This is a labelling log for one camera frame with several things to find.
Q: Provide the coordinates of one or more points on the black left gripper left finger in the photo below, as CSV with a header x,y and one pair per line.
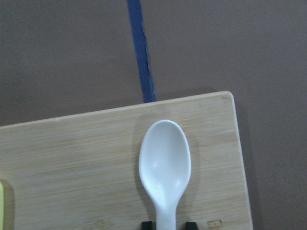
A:
x,y
147,225

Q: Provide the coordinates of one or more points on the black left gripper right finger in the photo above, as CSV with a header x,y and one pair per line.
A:
x,y
191,226

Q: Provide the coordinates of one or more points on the white plastic spoon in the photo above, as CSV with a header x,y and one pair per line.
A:
x,y
165,169

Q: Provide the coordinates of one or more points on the bamboo cutting board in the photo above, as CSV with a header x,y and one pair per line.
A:
x,y
80,172

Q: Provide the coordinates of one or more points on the yellow plastic knife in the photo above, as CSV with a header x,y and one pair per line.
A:
x,y
1,206

